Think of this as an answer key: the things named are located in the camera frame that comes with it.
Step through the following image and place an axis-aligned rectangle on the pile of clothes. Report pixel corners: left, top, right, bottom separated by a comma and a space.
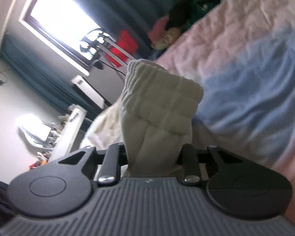
147, 0, 221, 50

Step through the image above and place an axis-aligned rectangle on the dark teal curtain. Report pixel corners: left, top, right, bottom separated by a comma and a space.
0, 0, 181, 120

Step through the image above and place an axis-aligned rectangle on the vanity mirror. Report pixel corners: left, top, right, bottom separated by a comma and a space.
20, 123, 53, 150

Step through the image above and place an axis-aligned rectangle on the bright window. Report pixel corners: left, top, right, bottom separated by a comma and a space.
19, 0, 100, 76

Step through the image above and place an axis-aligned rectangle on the pink and blue bedspread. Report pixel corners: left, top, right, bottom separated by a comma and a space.
153, 0, 295, 227

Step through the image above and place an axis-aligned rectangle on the white dressing table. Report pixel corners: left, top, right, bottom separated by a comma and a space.
27, 104, 87, 170

